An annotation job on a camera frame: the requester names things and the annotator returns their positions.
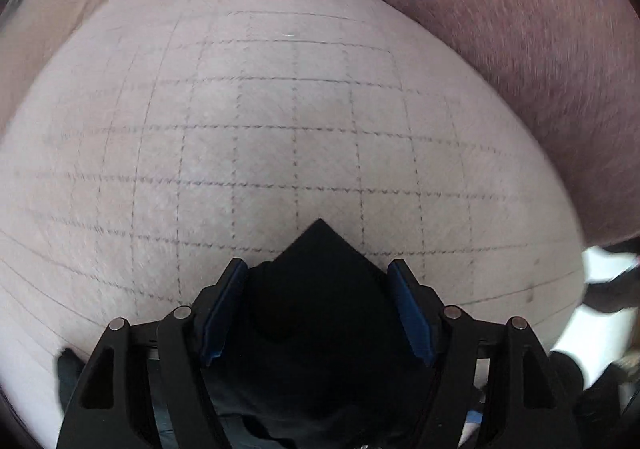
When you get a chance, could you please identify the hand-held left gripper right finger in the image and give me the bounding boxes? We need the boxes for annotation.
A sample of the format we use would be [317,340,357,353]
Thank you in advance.
[387,258,582,449]

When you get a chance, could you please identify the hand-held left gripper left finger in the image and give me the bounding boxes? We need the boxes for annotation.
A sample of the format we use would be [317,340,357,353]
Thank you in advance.
[56,257,249,449]

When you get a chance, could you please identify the black pants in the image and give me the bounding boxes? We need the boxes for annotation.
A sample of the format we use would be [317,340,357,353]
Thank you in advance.
[56,218,585,449]

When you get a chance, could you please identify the white grid-lined mat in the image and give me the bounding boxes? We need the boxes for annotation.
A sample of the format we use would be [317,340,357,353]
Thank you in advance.
[0,0,587,448]

